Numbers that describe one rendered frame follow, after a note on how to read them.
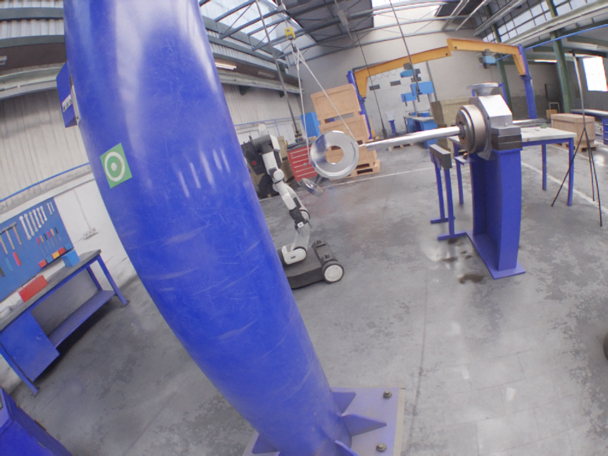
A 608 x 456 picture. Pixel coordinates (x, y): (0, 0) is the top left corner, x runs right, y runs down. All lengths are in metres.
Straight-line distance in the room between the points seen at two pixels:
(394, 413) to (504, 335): 0.83
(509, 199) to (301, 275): 1.80
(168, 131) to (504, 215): 1.97
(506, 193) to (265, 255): 1.74
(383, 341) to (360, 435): 0.67
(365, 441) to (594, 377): 1.30
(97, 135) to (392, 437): 1.47
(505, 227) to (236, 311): 1.90
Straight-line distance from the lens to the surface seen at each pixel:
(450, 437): 1.42
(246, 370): 0.61
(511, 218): 2.08
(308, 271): 2.33
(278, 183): 2.01
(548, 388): 1.65
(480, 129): 2.00
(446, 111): 6.35
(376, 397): 1.48
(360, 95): 9.39
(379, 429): 1.40
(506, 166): 1.94
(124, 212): 0.48
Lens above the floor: 1.33
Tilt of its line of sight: 21 degrees down
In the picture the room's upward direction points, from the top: 17 degrees counter-clockwise
